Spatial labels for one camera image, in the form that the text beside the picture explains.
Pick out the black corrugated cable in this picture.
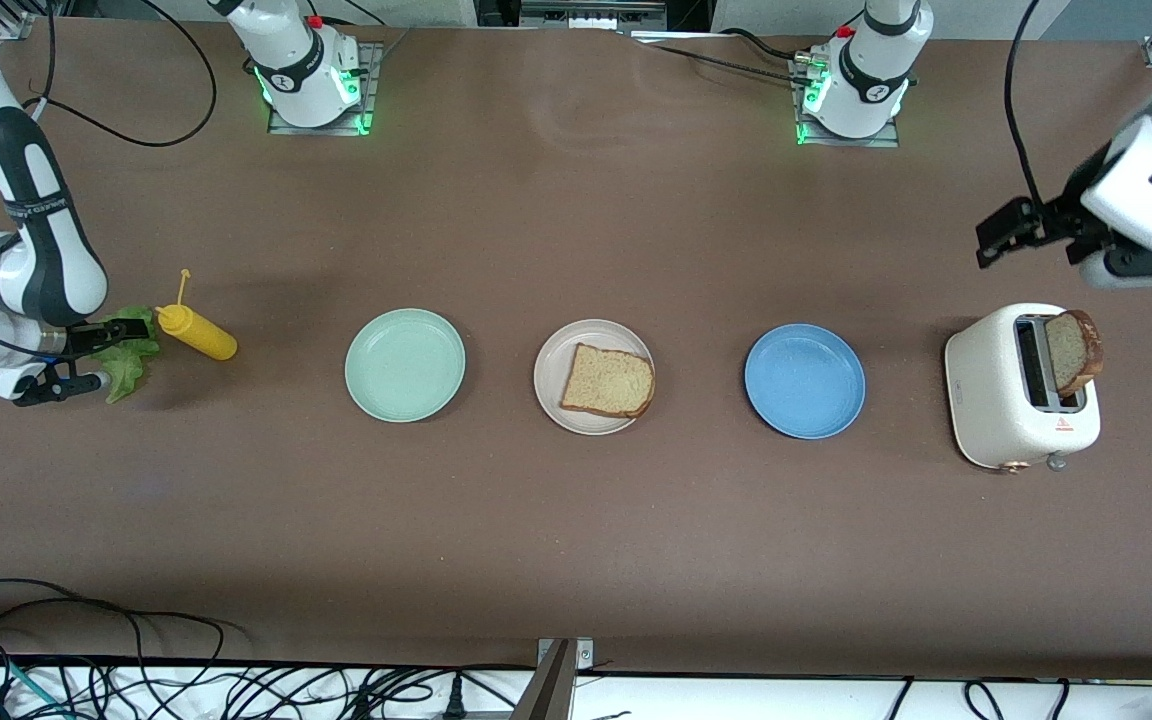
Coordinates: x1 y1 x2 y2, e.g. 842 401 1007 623
650 43 809 87

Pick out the beige plate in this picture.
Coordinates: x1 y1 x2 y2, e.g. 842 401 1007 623
533 319 656 436

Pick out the yellow mustard squeeze bottle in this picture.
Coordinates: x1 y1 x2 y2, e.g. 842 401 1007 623
155 268 239 362

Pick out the black equipment rack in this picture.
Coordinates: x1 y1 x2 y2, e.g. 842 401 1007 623
473 0 713 32

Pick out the brown bread slice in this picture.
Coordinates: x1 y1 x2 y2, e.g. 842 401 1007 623
559 343 657 420
1043 309 1105 400

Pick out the blue plate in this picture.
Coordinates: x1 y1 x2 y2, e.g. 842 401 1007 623
744 323 867 440

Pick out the thin black table cable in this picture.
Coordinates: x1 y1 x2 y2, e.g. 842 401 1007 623
718 27 803 61

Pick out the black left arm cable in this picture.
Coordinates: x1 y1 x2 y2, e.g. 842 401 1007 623
1003 0 1049 208

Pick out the green plate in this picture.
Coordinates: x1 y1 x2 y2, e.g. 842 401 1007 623
344 308 467 424

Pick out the green lettuce leaf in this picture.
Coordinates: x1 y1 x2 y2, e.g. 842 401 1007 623
86 305 163 406

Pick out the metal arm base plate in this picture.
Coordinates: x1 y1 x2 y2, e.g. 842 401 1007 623
267 41 385 137
788 55 903 150

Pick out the metal table bracket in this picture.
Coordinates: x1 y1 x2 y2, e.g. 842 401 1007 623
510 637 596 720

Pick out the black floor cable bundle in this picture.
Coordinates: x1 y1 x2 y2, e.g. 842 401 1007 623
0 577 537 720

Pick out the white toaster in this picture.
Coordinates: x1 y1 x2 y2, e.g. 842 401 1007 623
944 303 1103 473

